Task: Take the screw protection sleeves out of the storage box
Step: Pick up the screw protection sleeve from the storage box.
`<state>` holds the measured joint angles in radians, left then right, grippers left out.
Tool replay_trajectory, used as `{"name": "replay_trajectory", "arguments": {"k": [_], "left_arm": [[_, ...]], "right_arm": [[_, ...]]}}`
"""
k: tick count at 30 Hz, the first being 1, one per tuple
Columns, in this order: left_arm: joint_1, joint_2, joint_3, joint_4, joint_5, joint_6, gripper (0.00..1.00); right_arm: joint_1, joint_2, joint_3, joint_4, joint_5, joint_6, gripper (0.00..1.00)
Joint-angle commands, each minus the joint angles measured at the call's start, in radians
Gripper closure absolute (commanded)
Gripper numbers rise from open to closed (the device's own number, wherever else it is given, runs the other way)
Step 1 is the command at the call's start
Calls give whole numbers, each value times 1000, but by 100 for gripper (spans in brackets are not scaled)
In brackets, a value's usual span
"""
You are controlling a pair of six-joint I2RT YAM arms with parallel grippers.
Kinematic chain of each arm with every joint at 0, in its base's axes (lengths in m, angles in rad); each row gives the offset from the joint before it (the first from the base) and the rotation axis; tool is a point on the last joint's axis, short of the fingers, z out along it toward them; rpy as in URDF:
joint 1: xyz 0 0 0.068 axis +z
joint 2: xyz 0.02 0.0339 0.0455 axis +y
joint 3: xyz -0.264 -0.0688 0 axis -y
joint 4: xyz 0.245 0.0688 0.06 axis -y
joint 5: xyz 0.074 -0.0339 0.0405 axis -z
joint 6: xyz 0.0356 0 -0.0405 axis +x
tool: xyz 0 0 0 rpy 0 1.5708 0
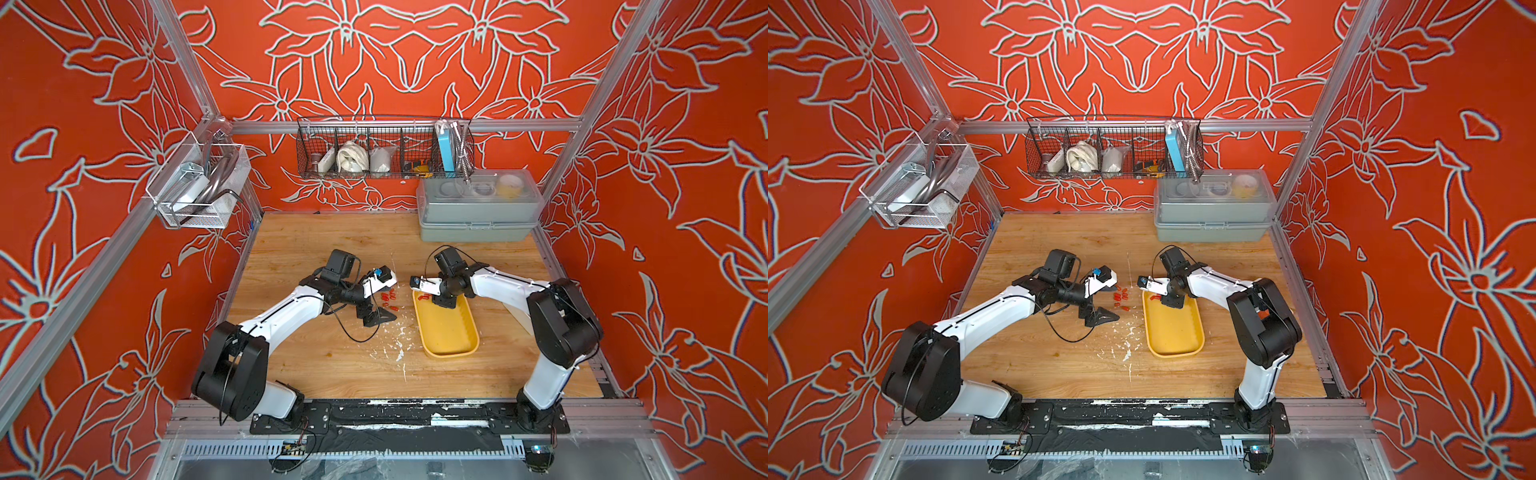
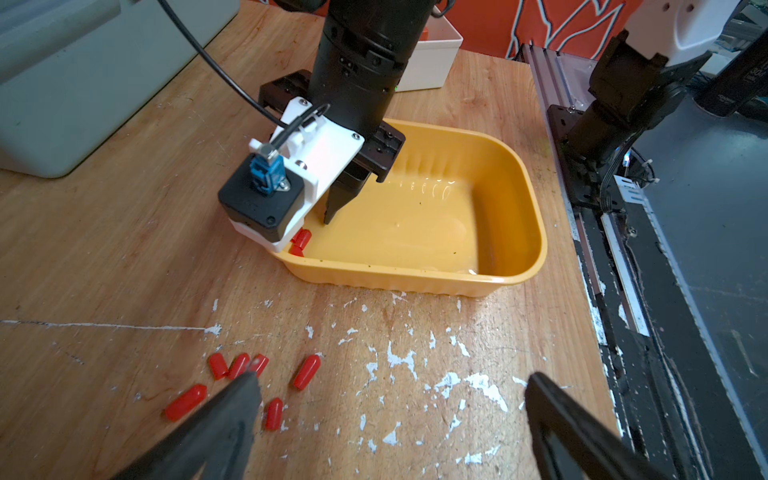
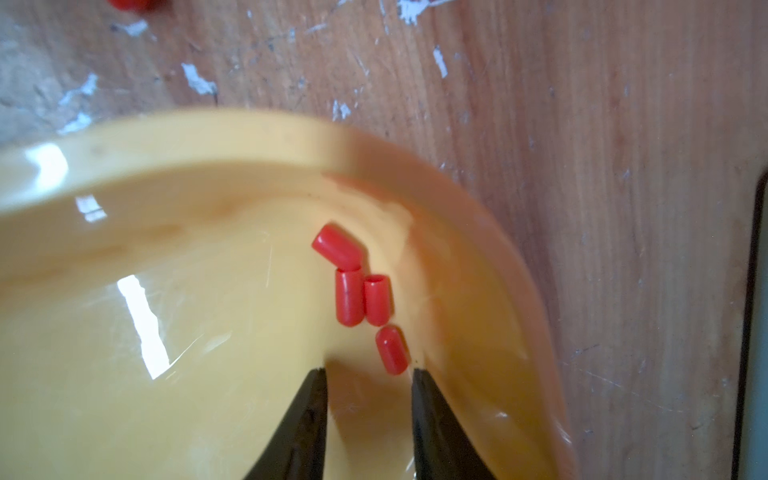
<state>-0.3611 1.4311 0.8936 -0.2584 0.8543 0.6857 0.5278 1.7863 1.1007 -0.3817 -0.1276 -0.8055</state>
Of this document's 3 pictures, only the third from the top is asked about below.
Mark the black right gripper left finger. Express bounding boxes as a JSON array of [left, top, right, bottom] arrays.
[[244, 368, 328, 480]]

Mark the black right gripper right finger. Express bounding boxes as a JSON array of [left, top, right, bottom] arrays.
[[411, 369, 495, 479]]

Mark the red screw protection sleeve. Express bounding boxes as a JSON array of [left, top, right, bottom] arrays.
[[108, 0, 155, 12], [364, 274, 392, 327], [311, 224, 363, 271], [375, 325, 410, 376], [335, 268, 365, 327]]

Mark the yellow plastic tray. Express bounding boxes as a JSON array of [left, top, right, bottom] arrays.
[[1, 110, 578, 479]]

